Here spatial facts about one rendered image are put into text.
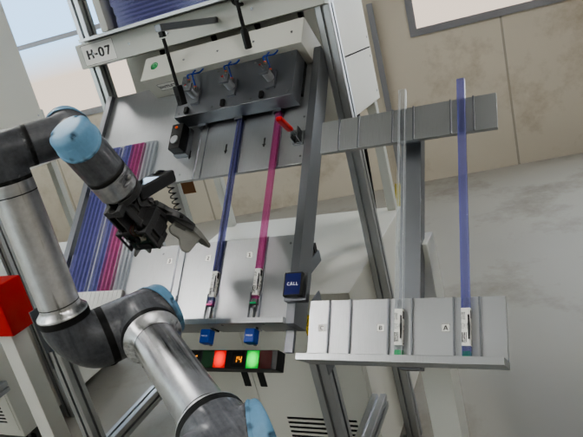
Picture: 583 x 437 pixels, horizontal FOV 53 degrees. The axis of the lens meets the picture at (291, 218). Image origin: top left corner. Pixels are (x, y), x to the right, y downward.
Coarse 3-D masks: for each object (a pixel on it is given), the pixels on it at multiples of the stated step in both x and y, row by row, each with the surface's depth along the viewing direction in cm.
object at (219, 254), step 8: (240, 120) 147; (240, 128) 146; (240, 136) 146; (232, 152) 144; (232, 160) 142; (232, 168) 141; (232, 176) 140; (232, 184) 140; (232, 192) 139; (224, 200) 138; (224, 208) 137; (224, 216) 136; (224, 224) 135; (224, 232) 134; (224, 240) 134; (216, 248) 133; (216, 256) 132; (216, 264) 131
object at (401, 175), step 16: (400, 96) 111; (400, 112) 110; (400, 128) 109; (400, 144) 108; (400, 160) 107; (400, 176) 106; (400, 192) 104; (400, 208) 103; (400, 224) 102; (400, 240) 101; (400, 256) 101; (400, 272) 100; (400, 288) 99; (400, 304) 98; (400, 352) 95
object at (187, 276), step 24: (240, 240) 132; (288, 240) 127; (144, 264) 142; (168, 264) 139; (192, 264) 136; (240, 264) 130; (264, 264) 127; (288, 264) 124; (168, 288) 136; (192, 288) 133; (240, 288) 127; (264, 288) 124; (192, 312) 130; (216, 312) 127; (240, 312) 124; (264, 312) 122
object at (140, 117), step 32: (128, 96) 173; (128, 128) 167; (160, 128) 161; (192, 128) 155; (224, 128) 150; (256, 128) 145; (160, 160) 155; (192, 160) 150; (224, 160) 145; (256, 160) 140; (288, 160) 136
